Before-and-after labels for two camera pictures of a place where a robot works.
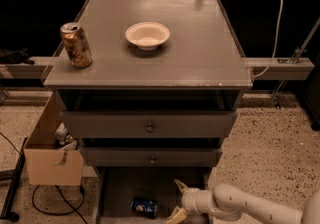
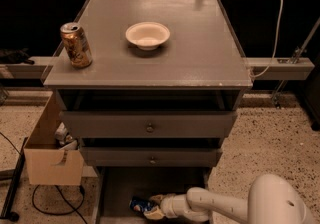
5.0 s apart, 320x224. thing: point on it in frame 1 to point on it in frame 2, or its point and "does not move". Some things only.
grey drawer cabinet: x=164 y=87 does not move
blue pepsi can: x=145 y=207 does not move
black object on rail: x=11 y=56 does not move
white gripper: x=189 y=200 to x=170 y=205
